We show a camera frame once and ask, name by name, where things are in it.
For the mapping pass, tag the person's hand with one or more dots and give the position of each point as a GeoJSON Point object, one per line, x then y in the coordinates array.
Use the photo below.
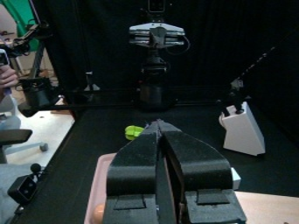
{"type": "Point", "coordinates": [7, 77]}

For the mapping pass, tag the black table-level camera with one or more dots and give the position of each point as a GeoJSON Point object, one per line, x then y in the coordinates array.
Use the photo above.
{"type": "Point", "coordinates": [23, 189]}

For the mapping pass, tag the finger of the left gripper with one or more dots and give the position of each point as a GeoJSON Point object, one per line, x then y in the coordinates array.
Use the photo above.
{"type": "Point", "coordinates": [154, 38]}
{"type": "Point", "coordinates": [163, 38]}

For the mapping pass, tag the metal frame foot bracket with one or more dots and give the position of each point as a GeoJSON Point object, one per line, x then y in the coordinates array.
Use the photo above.
{"type": "Point", "coordinates": [91, 84]}

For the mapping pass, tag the white wedge-shaped block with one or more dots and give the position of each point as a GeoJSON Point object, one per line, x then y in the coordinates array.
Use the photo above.
{"type": "Point", "coordinates": [243, 134]}

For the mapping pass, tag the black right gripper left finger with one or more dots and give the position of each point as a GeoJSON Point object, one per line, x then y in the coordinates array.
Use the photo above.
{"type": "Point", "coordinates": [132, 163]}

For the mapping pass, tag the black office chair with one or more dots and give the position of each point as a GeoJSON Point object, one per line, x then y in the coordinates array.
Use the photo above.
{"type": "Point", "coordinates": [15, 137]}

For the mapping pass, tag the pink plastic tray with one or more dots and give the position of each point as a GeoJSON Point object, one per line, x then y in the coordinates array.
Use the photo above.
{"type": "Point", "coordinates": [99, 180]}

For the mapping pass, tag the black clamp stand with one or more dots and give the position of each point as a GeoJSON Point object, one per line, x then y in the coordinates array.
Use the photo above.
{"type": "Point", "coordinates": [236, 96]}

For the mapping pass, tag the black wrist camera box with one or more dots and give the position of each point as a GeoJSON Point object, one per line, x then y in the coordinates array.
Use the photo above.
{"type": "Point", "coordinates": [156, 5]}

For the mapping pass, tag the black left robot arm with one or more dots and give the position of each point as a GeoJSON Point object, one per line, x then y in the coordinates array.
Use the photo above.
{"type": "Point", "coordinates": [155, 84]}

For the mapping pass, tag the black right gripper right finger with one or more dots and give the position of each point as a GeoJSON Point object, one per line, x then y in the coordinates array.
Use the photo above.
{"type": "Point", "coordinates": [198, 166]}

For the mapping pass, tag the black leader arm base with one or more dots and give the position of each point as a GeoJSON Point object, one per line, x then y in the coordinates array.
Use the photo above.
{"type": "Point", "coordinates": [36, 93]}

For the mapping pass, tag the green cloth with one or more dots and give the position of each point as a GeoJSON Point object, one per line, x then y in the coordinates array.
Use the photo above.
{"type": "Point", "coordinates": [23, 17]}

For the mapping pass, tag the green toy pea pod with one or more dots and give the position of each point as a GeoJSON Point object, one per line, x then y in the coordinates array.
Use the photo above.
{"type": "Point", "coordinates": [134, 131]}

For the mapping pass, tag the tan wooden board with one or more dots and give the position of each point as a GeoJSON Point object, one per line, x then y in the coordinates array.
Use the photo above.
{"type": "Point", "coordinates": [268, 208]}

